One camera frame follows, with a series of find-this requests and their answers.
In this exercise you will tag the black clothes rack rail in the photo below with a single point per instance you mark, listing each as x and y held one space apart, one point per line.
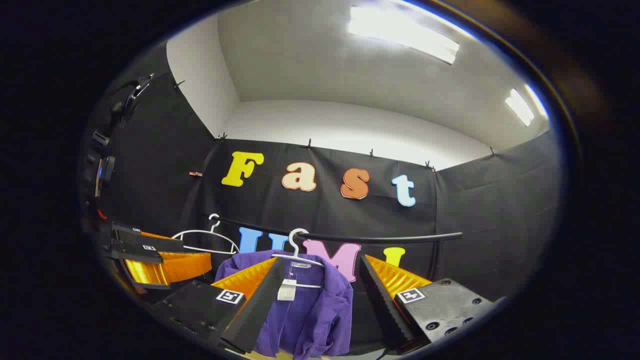
350 238

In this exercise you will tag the purple shirt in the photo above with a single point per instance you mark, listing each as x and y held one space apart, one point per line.
320 310

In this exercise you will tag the large ceiling light panel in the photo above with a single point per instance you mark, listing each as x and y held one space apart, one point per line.
400 35

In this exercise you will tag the white plastic clothes hanger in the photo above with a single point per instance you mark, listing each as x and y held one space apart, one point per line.
295 245
215 227

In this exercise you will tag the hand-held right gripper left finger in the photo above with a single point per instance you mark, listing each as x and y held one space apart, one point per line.
260 310

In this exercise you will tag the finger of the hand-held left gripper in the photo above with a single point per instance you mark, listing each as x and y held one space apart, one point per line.
185 267
145 239

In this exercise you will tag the small ceiling light panel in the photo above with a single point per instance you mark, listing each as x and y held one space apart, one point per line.
520 107

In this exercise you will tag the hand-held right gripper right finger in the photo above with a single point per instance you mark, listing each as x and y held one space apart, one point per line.
382 305

